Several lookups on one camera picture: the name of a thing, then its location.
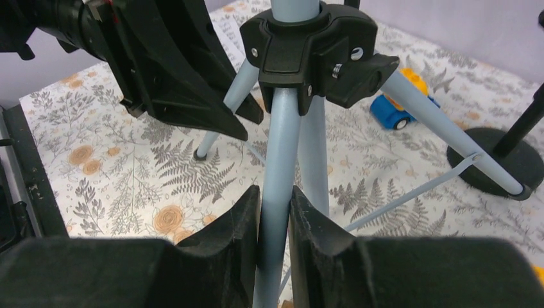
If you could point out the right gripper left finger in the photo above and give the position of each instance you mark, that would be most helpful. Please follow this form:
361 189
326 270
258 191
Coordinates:
215 267

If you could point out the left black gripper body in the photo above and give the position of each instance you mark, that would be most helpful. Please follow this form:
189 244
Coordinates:
148 41

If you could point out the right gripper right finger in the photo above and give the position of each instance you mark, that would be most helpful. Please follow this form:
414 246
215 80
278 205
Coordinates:
333 268

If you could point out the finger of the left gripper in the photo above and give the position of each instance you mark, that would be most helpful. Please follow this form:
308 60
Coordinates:
192 105

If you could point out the light blue music stand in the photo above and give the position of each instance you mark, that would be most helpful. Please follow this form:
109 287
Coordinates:
303 53

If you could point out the sheet music page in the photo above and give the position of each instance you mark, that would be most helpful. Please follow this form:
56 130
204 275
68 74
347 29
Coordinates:
229 35

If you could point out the yellow toy block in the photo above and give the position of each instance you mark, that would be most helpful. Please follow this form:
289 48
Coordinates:
539 272

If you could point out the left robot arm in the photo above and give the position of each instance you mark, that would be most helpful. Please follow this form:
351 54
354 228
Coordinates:
59 18

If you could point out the right black microphone stand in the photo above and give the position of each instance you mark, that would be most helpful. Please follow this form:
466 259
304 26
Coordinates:
511 152

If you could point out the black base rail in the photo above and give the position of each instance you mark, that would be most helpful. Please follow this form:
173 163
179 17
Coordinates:
30 208

